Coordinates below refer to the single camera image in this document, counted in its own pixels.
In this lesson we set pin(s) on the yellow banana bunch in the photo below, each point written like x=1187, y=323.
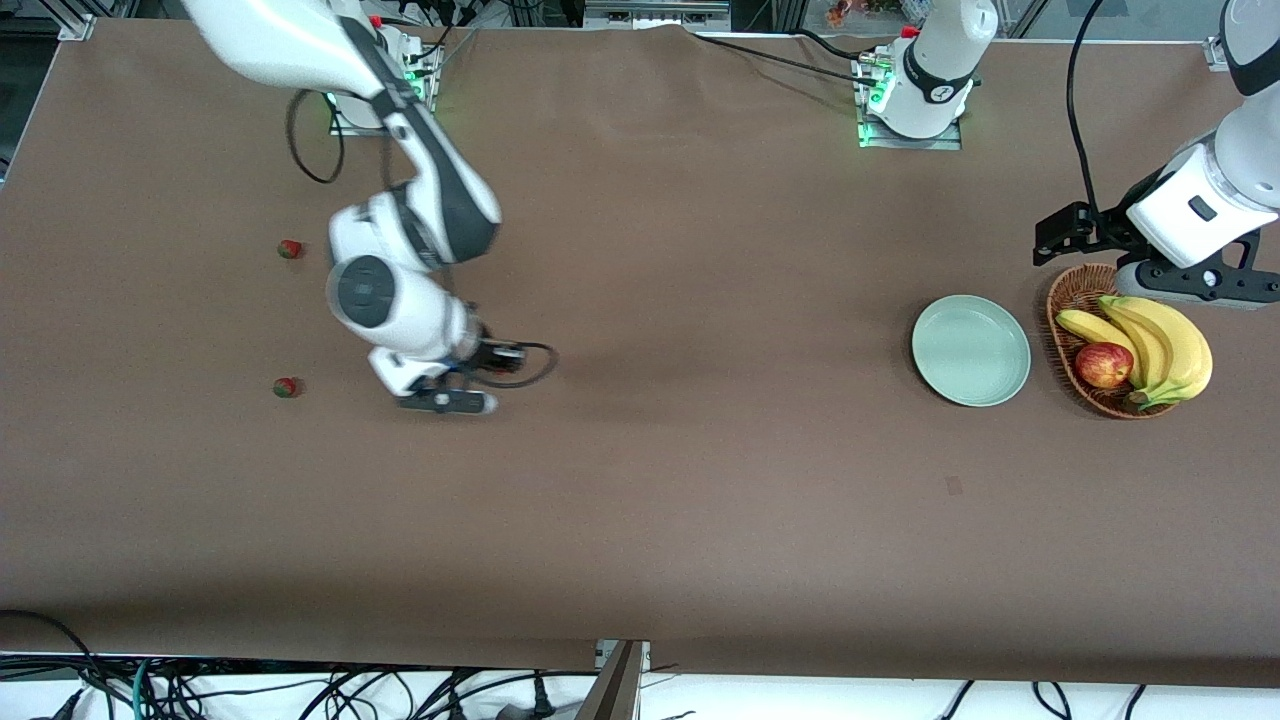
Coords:
x=1175, y=345

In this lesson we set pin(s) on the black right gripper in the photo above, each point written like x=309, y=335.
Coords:
x=487, y=354

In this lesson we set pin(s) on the metal frame post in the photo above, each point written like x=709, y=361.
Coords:
x=615, y=690

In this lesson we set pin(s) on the red apple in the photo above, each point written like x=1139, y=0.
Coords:
x=1104, y=365

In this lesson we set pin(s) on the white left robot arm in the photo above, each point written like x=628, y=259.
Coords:
x=1200, y=205

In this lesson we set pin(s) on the brown table cover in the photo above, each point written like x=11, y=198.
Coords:
x=640, y=450

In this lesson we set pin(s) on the grey box with ports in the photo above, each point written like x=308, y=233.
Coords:
x=655, y=15

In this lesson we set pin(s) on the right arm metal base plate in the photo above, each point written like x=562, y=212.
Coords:
x=350, y=125

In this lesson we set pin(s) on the aluminium frame corner bracket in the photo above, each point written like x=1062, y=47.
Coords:
x=78, y=27
x=1217, y=52

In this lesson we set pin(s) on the brown wicker basket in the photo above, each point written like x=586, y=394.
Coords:
x=1075, y=290

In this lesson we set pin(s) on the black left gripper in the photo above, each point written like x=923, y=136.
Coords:
x=1108, y=229

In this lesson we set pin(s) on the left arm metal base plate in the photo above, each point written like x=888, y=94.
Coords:
x=950, y=140

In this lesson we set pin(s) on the pale green plate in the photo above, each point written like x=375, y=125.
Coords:
x=970, y=350

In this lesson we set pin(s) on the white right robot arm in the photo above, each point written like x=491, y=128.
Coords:
x=400, y=300

